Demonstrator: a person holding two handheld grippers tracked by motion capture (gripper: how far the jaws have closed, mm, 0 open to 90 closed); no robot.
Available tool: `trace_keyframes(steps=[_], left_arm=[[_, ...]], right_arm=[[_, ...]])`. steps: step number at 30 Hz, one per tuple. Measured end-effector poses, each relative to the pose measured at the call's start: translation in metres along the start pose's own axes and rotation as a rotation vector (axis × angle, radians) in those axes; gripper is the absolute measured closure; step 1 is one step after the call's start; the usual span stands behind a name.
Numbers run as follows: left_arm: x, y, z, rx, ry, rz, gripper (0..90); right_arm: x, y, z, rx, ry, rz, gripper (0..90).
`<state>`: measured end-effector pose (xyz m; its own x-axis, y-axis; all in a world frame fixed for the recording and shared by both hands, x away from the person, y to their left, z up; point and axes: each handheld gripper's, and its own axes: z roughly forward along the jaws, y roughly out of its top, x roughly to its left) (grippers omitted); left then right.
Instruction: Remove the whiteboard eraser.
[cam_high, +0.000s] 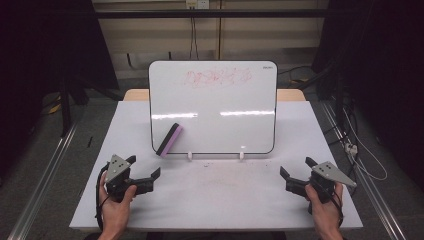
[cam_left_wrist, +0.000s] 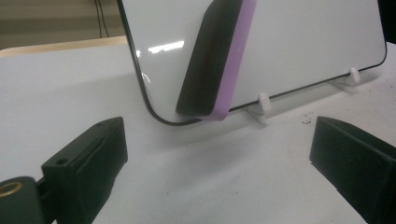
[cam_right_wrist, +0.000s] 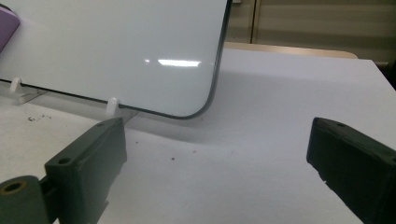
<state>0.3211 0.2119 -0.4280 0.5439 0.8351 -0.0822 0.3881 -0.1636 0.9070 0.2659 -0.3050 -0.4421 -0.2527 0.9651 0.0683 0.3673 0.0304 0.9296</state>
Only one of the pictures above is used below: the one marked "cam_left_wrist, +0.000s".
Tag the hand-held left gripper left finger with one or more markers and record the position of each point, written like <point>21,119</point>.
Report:
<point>84,168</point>

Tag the purple and black whiteboard eraser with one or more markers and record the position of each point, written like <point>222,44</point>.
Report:
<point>211,62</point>

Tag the light wooden board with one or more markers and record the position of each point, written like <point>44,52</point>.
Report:
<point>62,46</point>

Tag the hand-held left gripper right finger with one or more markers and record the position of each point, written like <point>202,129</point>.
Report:
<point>358,161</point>

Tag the white whiteboard with black rim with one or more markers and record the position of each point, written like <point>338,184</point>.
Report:
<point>295,46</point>

